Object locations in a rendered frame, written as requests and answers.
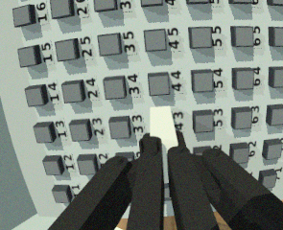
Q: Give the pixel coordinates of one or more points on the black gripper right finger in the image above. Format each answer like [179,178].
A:
[244,203]

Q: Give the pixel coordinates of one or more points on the grey control cabinet with keypad desk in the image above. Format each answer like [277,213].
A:
[205,108]

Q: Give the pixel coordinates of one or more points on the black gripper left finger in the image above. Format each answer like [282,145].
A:
[100,205]

